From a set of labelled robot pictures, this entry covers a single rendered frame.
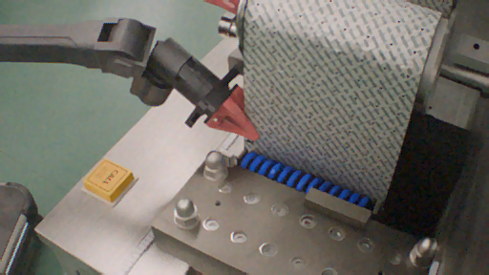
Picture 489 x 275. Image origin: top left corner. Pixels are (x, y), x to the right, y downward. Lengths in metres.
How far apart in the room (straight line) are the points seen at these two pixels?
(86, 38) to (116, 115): 1.73
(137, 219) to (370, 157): 0.42
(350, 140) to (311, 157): 0.08
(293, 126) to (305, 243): 0.16
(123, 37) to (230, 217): 0.30
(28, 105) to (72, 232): 1.86
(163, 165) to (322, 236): 0.38
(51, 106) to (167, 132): 1.68
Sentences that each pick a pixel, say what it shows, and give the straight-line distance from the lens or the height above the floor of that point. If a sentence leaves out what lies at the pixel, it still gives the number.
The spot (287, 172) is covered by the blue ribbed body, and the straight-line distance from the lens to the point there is 0.75.
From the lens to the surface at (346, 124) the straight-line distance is 0.67.
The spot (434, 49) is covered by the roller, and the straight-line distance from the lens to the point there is 0.60.
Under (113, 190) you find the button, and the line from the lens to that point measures 0.91.
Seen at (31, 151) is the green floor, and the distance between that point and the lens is 2.44.
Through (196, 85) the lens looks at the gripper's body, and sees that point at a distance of 0.74.
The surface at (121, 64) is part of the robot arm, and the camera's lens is 0.73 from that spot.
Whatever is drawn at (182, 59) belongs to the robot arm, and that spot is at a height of 1.17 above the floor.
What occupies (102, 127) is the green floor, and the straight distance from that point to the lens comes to 2.43.
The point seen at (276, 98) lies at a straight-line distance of 0.70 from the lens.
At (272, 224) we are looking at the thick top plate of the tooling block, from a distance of 0.70.
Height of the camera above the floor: 1.60
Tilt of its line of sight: 45 degrees down
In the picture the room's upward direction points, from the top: straight up
